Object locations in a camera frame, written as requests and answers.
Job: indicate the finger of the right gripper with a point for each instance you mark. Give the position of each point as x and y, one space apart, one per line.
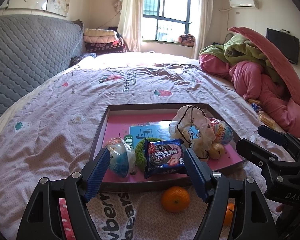
260 159
289 142

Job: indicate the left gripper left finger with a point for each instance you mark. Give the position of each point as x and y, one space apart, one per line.
42 217

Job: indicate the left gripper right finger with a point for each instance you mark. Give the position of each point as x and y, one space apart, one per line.
252 218

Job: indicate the orange tangerine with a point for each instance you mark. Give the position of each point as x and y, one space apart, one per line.
229 214
175 199

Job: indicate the cream walnut ball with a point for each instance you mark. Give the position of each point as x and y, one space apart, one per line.
216 151

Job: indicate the blue oreo cookie packet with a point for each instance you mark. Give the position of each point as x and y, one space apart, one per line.
164 157

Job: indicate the yellow wafer snack packet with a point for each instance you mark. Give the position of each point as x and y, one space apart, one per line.
266 119

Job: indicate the pink quilt pile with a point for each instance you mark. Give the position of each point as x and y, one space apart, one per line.
280 101

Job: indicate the blue orange surprise egg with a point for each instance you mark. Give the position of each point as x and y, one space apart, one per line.
223 132

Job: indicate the blue candy wrapper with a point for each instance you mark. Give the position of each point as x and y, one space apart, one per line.
256 107

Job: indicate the orange biscuit snack packet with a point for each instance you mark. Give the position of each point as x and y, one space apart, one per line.
257 102

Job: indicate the pink floral bed sheet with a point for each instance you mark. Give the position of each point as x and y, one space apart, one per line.
50 131

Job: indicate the blue white toy egg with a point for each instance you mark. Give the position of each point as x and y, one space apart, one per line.
123 159

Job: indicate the black television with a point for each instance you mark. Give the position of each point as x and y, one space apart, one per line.
288 44

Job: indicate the green blanket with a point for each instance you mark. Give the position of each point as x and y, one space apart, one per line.
238 49

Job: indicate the folded cloth on sill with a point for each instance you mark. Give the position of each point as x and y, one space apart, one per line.
186 40

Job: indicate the white air conditioner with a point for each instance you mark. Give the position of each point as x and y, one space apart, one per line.
244 4

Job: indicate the dark pillow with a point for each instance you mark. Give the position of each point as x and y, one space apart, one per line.
76 59

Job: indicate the grey quilted headboard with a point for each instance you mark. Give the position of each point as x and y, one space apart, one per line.
33 49

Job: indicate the right cream curtain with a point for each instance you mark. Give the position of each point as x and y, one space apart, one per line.
202 25

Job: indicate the cream curtain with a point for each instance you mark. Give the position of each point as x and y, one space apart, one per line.
202 25
129 26

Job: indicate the dark framed window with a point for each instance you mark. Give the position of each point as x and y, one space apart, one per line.
165 20

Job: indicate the stack of folded blankets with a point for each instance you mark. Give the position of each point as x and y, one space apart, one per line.
103 41

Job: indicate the left cream curtain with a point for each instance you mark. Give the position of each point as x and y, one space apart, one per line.
129 26

